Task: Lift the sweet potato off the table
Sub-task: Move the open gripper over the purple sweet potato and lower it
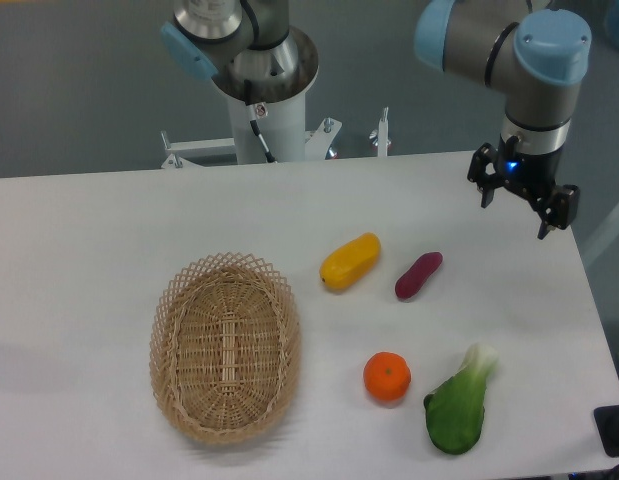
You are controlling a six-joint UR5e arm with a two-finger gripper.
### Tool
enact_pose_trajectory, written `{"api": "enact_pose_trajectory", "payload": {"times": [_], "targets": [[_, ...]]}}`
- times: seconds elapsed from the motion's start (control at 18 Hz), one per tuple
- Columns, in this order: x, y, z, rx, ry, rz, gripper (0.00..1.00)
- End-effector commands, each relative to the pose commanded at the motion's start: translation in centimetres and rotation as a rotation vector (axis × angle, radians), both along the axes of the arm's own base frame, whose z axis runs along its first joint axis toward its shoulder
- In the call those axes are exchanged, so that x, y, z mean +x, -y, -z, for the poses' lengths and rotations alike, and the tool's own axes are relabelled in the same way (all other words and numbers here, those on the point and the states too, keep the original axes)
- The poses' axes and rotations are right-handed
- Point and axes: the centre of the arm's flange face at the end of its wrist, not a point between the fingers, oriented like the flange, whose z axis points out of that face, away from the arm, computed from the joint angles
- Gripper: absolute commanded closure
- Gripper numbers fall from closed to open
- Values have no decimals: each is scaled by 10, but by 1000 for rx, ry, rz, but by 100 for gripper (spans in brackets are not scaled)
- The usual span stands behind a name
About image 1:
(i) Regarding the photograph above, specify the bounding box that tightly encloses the white metal base frame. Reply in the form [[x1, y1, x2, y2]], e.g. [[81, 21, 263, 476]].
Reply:
[[159, 106, 393, 170]]

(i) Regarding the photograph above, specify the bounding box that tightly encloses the green bok choy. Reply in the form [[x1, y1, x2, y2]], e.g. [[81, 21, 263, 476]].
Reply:
[[423, 343, 499, 455]]

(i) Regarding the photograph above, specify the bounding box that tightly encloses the woven wicker basket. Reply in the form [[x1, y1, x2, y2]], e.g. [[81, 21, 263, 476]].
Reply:
[[149, 253, 301, 445]]

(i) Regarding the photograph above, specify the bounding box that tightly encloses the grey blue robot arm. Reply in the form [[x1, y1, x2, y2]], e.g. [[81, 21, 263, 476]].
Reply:
[[160, 1, 591, 235]]

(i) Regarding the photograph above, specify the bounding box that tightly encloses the orange tangerine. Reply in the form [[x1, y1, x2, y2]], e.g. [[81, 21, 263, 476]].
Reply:
[[363, 352, 411, 402]]

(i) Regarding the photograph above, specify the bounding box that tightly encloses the black device at table edge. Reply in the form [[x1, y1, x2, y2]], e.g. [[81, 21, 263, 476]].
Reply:
[[593, 405, 619, 458]]

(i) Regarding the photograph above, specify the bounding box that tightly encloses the yellow mango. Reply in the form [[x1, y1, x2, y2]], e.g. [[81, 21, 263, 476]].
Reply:
[[319, 232, 381, 291]]

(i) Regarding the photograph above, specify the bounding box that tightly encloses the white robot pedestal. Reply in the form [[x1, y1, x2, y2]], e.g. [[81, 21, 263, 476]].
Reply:
[[226, 93, 305, 165]]

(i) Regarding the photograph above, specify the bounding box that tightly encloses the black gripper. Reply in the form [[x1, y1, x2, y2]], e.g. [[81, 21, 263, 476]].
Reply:
[[467, 139, 580, 240]]

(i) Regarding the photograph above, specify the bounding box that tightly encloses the white frame leg right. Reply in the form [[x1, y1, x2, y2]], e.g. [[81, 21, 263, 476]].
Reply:
[[581, 201, 619, 269]]

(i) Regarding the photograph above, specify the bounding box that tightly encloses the black cable on pedestal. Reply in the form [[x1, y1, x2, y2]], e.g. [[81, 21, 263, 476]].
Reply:
[[242, 79, 278, 164]]

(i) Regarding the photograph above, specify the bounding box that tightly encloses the purple sweet potato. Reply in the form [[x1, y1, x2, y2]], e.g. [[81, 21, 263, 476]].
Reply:
[[394, 252, 444, 300]]

